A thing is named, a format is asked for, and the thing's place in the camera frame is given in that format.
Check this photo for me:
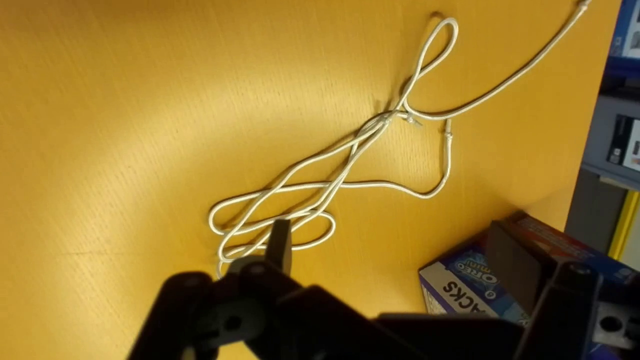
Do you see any grey equipment case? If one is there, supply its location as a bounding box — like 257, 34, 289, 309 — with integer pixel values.
582, 96, 640, 191

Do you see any blue printed cardboard box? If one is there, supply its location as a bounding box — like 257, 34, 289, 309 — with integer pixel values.
418, 211, 640, 350

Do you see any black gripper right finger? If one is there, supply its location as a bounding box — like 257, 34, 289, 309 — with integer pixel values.
485, 222, 607, 360

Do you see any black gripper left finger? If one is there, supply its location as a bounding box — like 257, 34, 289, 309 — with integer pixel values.
127, 218, 316, 360

